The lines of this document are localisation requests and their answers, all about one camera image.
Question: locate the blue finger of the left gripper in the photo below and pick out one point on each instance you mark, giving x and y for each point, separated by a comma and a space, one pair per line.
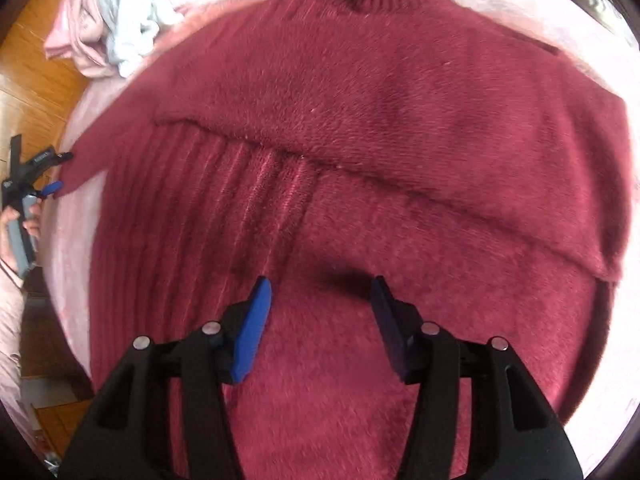
51, 189
63, 157

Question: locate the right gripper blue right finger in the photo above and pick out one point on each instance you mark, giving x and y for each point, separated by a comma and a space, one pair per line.
393, 318

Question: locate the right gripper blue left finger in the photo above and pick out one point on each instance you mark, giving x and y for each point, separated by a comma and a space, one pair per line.
249, 327

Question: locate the dark red knit sweater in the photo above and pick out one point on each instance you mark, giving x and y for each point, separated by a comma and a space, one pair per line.
321, 143

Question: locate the person's pink sleeve forearm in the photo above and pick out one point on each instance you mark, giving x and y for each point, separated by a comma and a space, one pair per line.
11, 315

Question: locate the pink folded clothes pile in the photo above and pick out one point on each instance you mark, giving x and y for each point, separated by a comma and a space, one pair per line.
78, 34

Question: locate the person's left hand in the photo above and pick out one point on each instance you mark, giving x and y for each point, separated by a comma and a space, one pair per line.
19, 237

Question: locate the pink floral bedspread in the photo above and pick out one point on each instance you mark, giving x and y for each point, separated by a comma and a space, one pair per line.
612, 398

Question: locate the orange wooden wardrobe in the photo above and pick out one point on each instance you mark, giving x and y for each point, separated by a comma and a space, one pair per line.
37, 95

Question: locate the light blue white garment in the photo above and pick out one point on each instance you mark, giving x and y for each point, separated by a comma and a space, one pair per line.
132, 26

